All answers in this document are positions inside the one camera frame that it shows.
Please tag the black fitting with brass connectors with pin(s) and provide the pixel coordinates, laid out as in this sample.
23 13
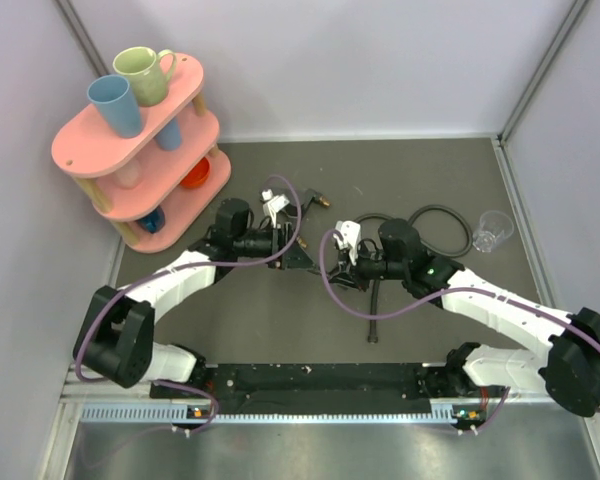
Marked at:
307 198

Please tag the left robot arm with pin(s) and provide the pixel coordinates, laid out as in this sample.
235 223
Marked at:
116 339

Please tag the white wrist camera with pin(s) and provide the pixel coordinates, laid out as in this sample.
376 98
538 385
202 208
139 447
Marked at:
273 204
347 238

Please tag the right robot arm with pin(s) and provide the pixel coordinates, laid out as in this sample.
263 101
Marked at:
558 351

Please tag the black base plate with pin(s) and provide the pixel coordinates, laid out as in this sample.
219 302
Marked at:
345 388

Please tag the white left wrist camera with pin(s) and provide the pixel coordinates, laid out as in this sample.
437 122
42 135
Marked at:
273 204

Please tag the dark blue cup bottom shelf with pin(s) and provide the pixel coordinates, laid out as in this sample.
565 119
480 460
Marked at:
152 222

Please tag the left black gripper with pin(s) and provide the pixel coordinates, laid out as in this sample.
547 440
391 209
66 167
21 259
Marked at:
293 258

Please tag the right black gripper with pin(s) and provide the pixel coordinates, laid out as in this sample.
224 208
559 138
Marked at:
348 274

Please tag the clear plastic cup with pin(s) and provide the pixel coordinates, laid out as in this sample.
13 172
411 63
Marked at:
493 229

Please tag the pink three-tier shelf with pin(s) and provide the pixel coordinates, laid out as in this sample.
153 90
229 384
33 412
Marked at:
89 151

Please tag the blue plastic tumbler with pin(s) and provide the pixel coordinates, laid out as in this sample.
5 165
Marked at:
115 101

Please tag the small blue cup middle shelf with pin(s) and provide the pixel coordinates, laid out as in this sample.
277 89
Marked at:
169 137

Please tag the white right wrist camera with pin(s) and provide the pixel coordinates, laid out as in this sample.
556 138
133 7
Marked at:
347 238

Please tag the translucent pink cup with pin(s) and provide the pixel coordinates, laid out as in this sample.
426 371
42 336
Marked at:
128 176

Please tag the orange bowl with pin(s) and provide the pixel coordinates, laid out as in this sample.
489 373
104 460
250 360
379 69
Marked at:
198 175

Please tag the grey slotted cable duct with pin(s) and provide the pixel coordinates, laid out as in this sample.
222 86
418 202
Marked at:
196 412

